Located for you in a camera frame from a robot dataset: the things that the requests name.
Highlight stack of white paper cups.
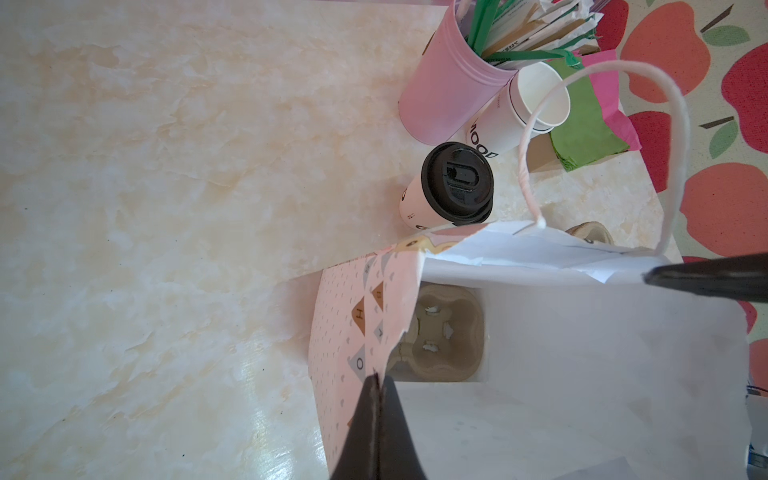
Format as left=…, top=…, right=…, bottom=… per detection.
left=465, top=63, right=562, bottom=159

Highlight pink cup holder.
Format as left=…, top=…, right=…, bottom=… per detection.
left=398, top=1, right=516, bottom=146

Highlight black coffee cup lid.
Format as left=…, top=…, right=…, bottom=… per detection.
left=420, top=142, right=494, bottom=226

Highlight white paper coffee cup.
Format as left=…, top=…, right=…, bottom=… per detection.
left=399, top=142, right=494, bottom=230

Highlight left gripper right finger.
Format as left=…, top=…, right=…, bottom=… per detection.
left=377, top=376, right=427, bottom=480

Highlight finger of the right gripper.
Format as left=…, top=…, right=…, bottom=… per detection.
left=643, top=253, right=768, bottom=303

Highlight single cardboard cup carrier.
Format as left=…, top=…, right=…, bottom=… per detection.
left=387, top=283, right=485, bottom=382

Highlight green napkin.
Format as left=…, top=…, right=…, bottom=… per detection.
left=550, top=77, right=628, bottom=172

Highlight white patterned gift bag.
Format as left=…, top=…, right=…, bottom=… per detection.
left=307, top=59, right=754, bottom=480

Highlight brown cardboard tray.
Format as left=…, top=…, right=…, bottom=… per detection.
left=527, top=133, right=564, bottom=173

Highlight pink napkin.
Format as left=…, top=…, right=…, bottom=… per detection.
left=589, top=71, right=641, bottom=151

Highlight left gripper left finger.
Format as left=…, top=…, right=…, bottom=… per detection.
left=330, top=374, right=381, bottom=480

